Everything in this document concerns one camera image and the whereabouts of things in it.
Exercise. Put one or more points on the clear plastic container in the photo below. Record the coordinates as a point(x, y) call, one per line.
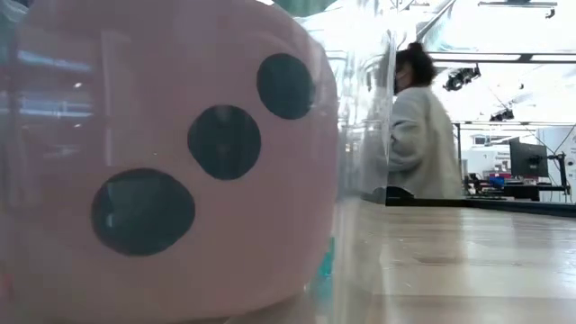
point(360, 135)

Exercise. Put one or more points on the black computer monitor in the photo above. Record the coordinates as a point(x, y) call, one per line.
point(528, 157)

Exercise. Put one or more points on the black background frame stand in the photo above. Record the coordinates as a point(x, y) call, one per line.
point(458, 148)

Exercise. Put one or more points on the large pink foam die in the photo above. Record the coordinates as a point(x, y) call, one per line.
point(225, 225)

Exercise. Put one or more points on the black ceiling spotlight cluster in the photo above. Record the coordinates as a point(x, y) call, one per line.
point(459, 80)

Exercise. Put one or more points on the person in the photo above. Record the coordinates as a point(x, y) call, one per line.
point(423, 144)

